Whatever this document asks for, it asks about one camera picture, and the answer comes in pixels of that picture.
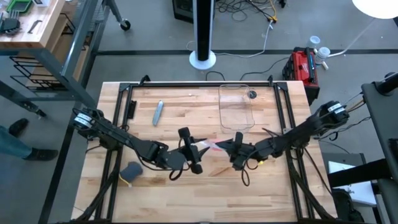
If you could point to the black bar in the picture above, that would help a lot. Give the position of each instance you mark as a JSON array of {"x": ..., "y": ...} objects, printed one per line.
[{"x": 357, "y": 174}]

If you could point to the black caster wheel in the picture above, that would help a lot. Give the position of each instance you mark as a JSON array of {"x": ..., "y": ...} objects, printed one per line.
[{"x": 125, "y": 25}]

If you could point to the clear plastic bag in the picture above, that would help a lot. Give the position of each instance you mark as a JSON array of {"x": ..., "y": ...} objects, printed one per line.
[{"x": 202, "y": 143}]

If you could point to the green tray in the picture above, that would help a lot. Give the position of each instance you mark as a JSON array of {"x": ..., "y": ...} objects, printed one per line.
[{"x": 18, "y": 6}]

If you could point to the white panel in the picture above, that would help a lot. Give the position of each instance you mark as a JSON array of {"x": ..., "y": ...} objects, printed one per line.
[{"x": 357, "y": 194}]

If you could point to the white plastic jar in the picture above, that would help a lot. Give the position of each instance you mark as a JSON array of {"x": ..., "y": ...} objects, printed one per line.
[
  {"x": 314, "y": 42},
  {"x": 323, "y": 54}
]

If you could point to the black white tower fan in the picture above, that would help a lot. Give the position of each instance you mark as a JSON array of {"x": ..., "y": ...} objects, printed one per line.
[{"x": 202, "y": 31}]

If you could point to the wooden workbench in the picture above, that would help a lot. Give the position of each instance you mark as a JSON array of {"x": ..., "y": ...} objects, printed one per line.
[{"x": 18, "y": 40}]

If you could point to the black round grommet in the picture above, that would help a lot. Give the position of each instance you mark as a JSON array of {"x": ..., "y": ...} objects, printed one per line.
[{"x": 252, "y": 94}]

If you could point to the red tool bag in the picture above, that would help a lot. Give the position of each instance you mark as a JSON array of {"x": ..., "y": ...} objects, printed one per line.
[{"x": 300, "y": 67}]

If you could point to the silver utility knife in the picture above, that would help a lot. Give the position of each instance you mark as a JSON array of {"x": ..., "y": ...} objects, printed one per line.
[{"x": 158, "y": 112}]

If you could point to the clear plastic bin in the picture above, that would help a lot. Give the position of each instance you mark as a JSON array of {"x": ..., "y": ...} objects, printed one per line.
[{"x": 236, "y": 105}]

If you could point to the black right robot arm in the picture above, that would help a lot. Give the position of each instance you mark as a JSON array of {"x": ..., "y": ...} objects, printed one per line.
[{"x": 298, "y": 132}]

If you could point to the black cylinder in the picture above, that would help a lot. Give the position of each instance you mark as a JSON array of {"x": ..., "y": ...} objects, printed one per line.
[{"x": 388, "y": 85}]

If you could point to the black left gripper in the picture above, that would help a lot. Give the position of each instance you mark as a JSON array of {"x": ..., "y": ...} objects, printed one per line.
[{"x": 191, "y": 149}]

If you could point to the black box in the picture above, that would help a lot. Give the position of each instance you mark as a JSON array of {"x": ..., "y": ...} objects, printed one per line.
[{"x": 182, "y": 9}]

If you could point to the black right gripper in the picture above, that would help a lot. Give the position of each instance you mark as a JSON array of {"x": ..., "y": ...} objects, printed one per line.
[{"x": 252, "y": 149}]

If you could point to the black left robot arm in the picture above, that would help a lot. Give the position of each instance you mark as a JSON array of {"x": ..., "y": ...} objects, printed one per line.
[{"x": 149, "y": 149}]

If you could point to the white lamp shade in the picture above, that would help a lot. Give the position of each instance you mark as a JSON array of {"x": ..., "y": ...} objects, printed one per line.
[{"x": 376, "y": 7}]

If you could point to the grey metal desk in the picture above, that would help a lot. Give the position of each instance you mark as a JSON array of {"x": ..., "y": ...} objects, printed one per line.
[{"x": 379, "y": 109}]

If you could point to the black hex key set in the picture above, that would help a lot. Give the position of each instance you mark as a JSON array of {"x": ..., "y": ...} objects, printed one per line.
[{"x": 9, "y": 25}]

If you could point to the small white box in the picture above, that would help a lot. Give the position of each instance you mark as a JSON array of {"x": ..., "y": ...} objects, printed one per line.
[{"x": 40, "y": 2}]

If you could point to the person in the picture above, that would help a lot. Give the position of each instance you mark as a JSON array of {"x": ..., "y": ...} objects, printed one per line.
[{"x": 12, "y": 146}]

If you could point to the black bag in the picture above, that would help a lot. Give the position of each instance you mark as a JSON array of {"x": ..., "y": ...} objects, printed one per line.
[{"x": 345, "y": 205}]

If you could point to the pink bandage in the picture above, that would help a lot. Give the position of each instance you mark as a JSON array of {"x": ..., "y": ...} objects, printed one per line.
[{"x": 216, "y": 146}]

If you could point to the small black bracket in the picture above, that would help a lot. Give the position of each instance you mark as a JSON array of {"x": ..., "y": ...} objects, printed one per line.
[{"x": 132, "y": 110}]

